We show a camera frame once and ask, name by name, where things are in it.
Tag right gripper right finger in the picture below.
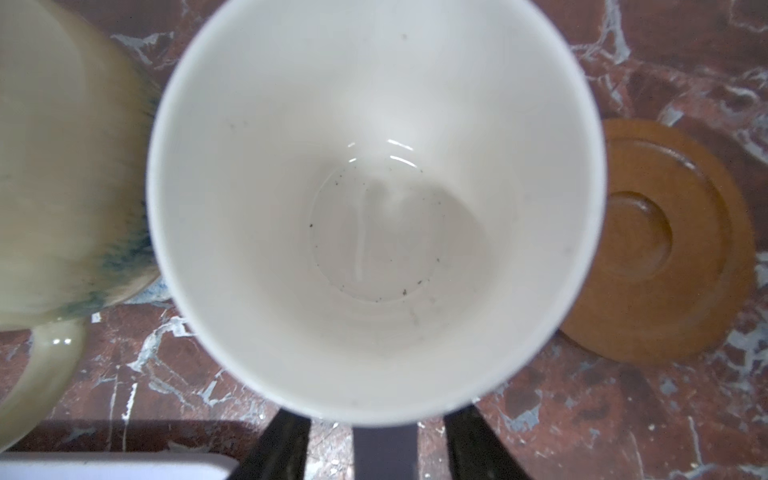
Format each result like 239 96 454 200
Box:
443 405 531 480

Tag white grey-handled mug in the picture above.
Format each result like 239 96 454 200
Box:
147 1 607 479

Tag beige ceramic mug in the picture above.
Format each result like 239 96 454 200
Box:
1 1 161 448

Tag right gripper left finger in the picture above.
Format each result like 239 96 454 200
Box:
227 409 312 480

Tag right brown wooden coaster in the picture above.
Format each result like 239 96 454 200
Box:
561 119 755 364

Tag blue woven coaster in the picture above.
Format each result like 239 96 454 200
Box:
124 276 171 305

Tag lilac plastic tray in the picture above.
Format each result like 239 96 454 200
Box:
1 452 238 480

